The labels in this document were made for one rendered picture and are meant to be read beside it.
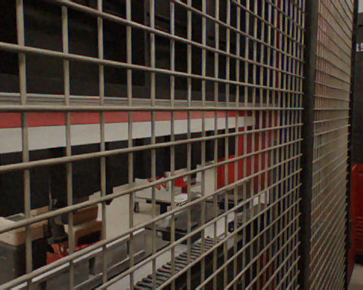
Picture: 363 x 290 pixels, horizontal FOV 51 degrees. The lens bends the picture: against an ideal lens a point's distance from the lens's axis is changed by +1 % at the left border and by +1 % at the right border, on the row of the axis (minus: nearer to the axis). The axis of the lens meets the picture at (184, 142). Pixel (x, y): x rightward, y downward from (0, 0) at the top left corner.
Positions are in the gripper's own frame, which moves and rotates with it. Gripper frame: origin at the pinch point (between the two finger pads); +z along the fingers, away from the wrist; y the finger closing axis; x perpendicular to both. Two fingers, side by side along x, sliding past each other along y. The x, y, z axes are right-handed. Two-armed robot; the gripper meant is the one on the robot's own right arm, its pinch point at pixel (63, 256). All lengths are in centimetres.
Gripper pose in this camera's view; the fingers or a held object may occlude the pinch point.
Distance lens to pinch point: 189.0
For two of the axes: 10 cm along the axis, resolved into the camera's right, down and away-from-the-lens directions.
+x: 5.8, -0.9, 8.1
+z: 2.1, 9.8, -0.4
